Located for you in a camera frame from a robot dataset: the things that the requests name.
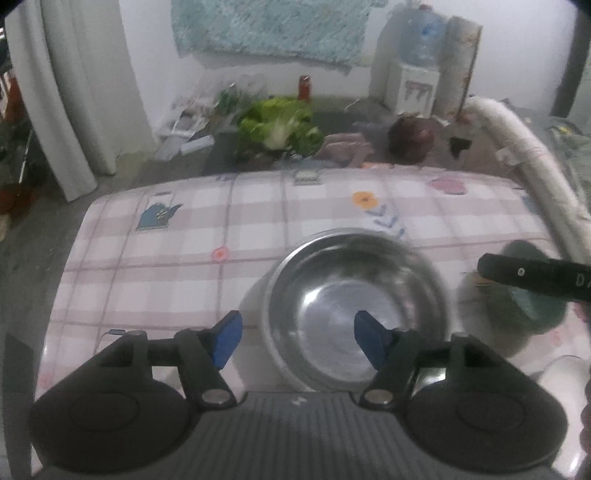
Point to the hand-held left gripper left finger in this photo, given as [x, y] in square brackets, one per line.
[226, 339]

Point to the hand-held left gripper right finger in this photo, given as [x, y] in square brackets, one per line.
[369, 339]

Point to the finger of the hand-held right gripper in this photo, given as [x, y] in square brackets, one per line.
[521, 272]

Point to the stainless steel bowl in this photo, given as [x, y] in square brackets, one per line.
[355, 304]

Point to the green bowl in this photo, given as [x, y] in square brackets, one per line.
[531, 309]

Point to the white plate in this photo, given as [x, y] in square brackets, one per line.
[565, 376]

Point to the pink checked tablecloth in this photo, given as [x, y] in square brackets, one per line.
[184, 258]

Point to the white wrapped pole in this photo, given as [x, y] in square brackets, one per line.
[526, 147]

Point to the pink plastic bag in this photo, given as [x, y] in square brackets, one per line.
[346, 147]

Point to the rolled white mat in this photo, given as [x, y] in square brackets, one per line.
[459, 69]

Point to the white water dispenser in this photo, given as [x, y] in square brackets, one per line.
[411, 87]

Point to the green leafy vegetable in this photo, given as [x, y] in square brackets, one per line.
[277, 124]

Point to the blue water jug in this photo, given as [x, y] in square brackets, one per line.
[422, 37]

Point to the red bottle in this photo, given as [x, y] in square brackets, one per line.
[304, 87]

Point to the grey curtain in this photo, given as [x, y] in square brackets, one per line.
[78, 87]

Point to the cluttered shelf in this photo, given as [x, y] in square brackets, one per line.
[14, 138]

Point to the light blue wall cloth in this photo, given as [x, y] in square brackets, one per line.
[272, 27]

